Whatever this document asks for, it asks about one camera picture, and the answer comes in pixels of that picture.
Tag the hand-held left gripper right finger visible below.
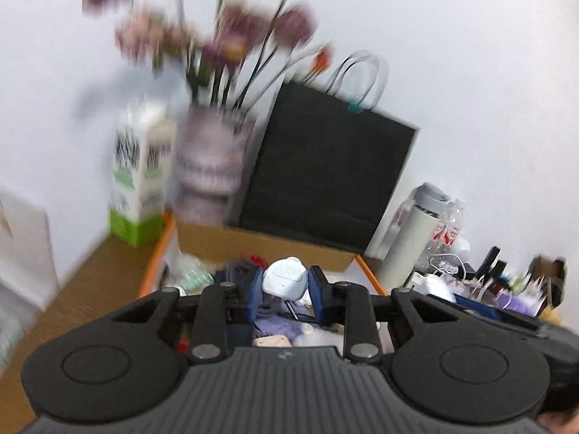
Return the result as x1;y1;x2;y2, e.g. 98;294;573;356
308;266;457;363

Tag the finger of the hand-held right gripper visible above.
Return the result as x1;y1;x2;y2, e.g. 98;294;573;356
420;293;550;340

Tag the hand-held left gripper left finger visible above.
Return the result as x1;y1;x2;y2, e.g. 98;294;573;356
111;266;265;363

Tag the small white round case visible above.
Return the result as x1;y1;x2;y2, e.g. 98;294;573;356
261;257;310;301

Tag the red cardboard box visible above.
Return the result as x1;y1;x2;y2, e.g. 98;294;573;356
138;212;390;358

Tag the wooden desktop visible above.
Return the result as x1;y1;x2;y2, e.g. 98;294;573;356
0;230;394;434

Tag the small purple object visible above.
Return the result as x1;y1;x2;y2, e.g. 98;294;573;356
493;292;539;315

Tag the purple cloth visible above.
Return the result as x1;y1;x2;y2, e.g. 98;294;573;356
253;316;304;340

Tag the green glass item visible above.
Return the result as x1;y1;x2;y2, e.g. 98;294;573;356
172;255;215;294

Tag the brown blurred object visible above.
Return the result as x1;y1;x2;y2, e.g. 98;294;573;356
527;255;568;317

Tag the white thermos bottle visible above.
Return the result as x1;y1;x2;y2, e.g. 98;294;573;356
375;182;452;288

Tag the black paper bag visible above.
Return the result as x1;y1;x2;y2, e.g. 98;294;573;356
238;51;421;254

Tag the mottled purple vase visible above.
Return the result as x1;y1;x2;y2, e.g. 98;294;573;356
174;104;256;227

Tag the white green milk carton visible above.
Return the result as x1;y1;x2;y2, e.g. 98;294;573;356
107;99;178;248

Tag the white flat board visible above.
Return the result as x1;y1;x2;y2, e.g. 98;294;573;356
0;190;59;312

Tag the dried rose bouquet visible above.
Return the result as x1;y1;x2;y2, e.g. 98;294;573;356
81;0;333;109

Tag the white charger with cable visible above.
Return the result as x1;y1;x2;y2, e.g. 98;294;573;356
409;255;466;301

